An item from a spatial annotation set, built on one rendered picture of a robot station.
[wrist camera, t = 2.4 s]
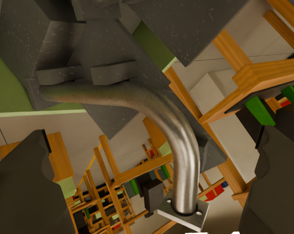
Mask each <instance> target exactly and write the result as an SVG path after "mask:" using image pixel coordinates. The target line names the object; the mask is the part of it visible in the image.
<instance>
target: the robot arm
mask: <svg viewBox="0 0 294 234"><path fill-rule="evenodd" d="M255 149H257V151H258V153H259V154H260V155H259V158H258V161H257V164H256V168H255V175H256V177H257V180H254V181H253V182H252V184H251V187H250V190H249V194H248V197H247V200H246V202H245V205H244V208H243V212H242V216H241V220H240V224H239V228H238V230H239V234H294V142H293V141H292V140H290V139H289V138H288V137H286V136H285V135H284V134H282V133H281V132H280V131H279V130H277V129H276V128H275V127H274V126H272V125H261V128H260V131H259V135H258V138H257V142H256V146H255ZM49 153H52V151H51V148H50V145H49V142H48V139H47V136H46V133H45V130H44V129H42V130H34V131H33V132H32V133H31V134H30V135H28V136H27V137H26V138H25V139H24V140H23V141H22V142H21V143H20V144H18V145H17V146H16V147H15V148H14V149H13V150H12V151H11V152H9V153H8V154H7V155H6V156H5V157H4V158H3V159H2V160H1V161H0V234H76V231H75V228H74V225H73V222H72V219H71V216H70V213H69V210H68V207H67V204H66V201H65V198H64V195H63V192H62V189H61V186H60V185H59V184H57V183H54V182H53V179H54V176H55V175H54V172H53V169H52V166H51V163H50V160H49Z"/></svg>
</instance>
